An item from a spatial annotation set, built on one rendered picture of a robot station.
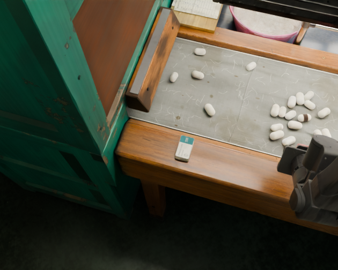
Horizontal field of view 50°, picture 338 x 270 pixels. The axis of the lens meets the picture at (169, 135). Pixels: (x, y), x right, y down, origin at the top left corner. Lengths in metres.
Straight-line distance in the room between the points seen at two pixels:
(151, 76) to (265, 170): 0.37
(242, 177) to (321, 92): 0.36
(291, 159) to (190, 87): 0.37
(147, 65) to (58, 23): 0.44
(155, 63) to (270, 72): 0.35
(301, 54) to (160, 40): 0.42
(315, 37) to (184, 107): 0.53
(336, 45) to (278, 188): 0.58
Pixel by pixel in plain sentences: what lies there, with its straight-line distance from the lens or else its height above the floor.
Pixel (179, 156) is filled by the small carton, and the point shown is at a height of 0.79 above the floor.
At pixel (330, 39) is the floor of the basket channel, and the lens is 1.32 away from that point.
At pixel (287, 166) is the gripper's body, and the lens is 0.84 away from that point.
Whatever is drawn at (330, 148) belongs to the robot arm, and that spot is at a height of 1.02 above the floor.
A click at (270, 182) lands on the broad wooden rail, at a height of 0.76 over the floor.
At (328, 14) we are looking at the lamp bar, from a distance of 0.81.
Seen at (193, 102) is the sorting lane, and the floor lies 0.74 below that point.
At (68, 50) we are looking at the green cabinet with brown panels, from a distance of 0.57.
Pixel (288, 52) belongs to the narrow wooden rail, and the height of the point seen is 0.76.
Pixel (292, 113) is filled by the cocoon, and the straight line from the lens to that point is 1.03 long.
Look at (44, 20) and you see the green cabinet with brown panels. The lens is 0.50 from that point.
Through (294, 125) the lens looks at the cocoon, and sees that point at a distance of 1.01.
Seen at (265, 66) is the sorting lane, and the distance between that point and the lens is 1.11.
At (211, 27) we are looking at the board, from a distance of 1.13.
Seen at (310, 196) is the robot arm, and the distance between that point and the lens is 0.67.
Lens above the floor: 1.62
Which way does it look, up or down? 66 degrees down
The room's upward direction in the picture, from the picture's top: 1 degrees counter-clockwise
